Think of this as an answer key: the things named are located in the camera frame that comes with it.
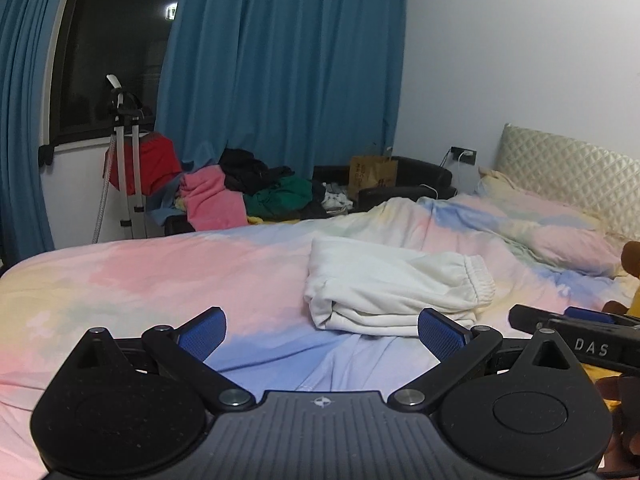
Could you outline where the red garment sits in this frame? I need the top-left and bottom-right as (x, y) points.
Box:
(102, 131), (183, 196)

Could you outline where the green garment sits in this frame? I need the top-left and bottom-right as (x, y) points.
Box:
(244, 175), (313, 221)

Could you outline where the silver tripod with phone holder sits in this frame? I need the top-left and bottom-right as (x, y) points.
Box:
(102, 74), (153, 241)

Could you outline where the pastel tie-dye bedspread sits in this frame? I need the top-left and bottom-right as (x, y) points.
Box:
(0, 195), (640, 480)

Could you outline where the white patterned cloth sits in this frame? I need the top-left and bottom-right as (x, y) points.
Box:
(320, 184), (355, 213)

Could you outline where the white sweatshirt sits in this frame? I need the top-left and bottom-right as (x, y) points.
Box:
(303, 236), (497, 335)

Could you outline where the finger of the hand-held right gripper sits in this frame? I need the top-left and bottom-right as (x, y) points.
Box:
(565, 307), (619, 325)
(508, 304), (568, 334)

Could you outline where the blue curtain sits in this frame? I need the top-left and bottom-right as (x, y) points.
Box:
(0, 0), (76, 266)
(154, 0), (408, 196)

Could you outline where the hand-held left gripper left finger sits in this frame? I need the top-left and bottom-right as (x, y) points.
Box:
(65, 306), (257, 413)

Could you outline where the black garment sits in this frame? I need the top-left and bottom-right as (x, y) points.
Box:
(218, 147), (296, 196)

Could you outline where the blue garment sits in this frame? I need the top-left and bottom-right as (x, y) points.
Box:
(145, 180), (193, 228)

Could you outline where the black sofa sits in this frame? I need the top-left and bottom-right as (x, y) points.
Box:
(165, 156), (458, 236)

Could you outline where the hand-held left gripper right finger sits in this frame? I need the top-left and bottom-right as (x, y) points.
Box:
(386, 307), (581, 413)

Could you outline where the cream quilted headboard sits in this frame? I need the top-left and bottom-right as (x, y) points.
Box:
(494, 122), (640, 241)

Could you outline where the braided steamer hose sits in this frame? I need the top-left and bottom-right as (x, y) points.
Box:
(94, 140), (118, 246)

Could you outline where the brown paper bag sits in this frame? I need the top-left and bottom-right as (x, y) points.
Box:
(347, 142), (399, 201)

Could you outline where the dark window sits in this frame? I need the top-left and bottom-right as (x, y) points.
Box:
(50, 0), (188, 146)

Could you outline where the pastel pillow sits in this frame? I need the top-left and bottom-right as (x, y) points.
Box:
(477, 165), (626, 278)

